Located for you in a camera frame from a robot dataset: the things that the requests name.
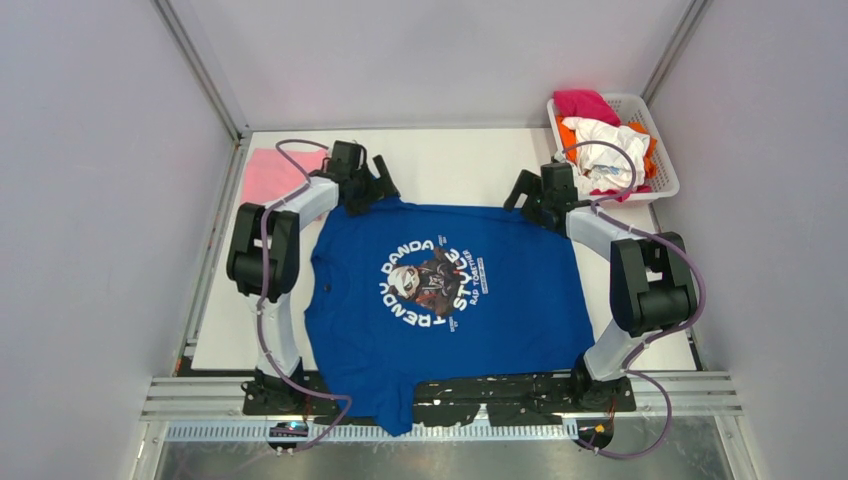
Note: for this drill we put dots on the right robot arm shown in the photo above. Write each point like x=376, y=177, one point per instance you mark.
x=651, y=287

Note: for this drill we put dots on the blue printed t shirt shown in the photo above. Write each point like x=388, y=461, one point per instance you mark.
x=410, y=293

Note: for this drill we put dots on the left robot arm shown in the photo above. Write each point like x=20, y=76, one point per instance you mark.
x=263, y=260

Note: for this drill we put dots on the white slotted cable duct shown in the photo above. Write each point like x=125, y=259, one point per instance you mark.
x=299, y=432

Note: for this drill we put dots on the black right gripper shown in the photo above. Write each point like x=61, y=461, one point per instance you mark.
x=530, y=184

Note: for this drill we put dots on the orange t shirt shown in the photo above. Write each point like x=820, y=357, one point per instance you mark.
x=566, y=136

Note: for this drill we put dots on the white t shirt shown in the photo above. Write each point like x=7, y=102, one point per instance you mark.
x=613, y=156

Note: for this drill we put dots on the magenta t shirt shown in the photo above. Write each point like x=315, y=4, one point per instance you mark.
x=606, y=153

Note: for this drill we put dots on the folded pink t shirt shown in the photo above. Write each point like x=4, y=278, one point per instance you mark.
x=269, y=176

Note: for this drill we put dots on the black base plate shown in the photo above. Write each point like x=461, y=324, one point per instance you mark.
x=510, y=400

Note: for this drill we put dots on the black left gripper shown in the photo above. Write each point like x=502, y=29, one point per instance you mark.
x=378, y=189

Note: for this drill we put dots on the white plastic basket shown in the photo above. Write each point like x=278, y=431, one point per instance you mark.
x=631, y=108

